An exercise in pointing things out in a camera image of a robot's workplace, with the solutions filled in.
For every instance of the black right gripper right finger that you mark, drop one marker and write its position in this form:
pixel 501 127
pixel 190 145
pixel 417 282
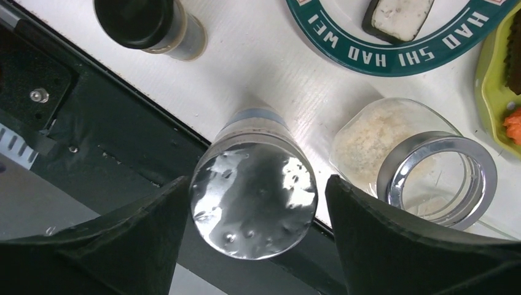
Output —
pixel 385 250

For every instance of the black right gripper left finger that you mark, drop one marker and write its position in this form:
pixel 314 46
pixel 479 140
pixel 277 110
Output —
pixel 131 250

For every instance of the silver lid blue shaker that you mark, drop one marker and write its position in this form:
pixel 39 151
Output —
pixel 253 192

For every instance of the glass jar left chrome rim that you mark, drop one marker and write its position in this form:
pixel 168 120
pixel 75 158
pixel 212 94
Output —
pixel 407 155

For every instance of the orange fried nugget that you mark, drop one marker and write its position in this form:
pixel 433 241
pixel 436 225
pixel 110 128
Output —
pixel 512 126

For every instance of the green dotted small plate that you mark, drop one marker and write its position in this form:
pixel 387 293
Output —
pixel 494 100

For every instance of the black lid spice jar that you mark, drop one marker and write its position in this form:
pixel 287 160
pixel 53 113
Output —
pixel 155 27

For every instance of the white sushi roll piece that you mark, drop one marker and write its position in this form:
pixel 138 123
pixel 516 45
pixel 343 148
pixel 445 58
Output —
pixel 396 21

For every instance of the teal rimmed white plate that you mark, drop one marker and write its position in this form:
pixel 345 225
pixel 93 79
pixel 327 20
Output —
pixel 334 28

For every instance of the dark sea cucumber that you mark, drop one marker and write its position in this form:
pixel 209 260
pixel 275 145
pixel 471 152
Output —
pixel 512 60

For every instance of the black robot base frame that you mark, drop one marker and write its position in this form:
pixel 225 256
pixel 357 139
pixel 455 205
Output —
pixel 101 141

